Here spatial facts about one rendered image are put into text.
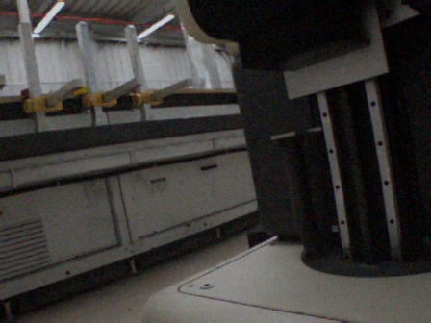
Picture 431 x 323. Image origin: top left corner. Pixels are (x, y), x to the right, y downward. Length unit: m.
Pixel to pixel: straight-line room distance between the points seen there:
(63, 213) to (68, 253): 0.18
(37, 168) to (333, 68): 1.09
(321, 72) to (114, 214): 1.36
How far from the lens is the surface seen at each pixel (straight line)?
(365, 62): 0.59
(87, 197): 1.75
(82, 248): 1.74
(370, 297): 0.52
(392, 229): 0.65
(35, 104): 1.43
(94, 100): 1.55
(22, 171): 1.40
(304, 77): 0.63
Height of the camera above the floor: 0.49
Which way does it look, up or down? 3 degrees down
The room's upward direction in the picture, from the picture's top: 11 degrees counter-clockwise
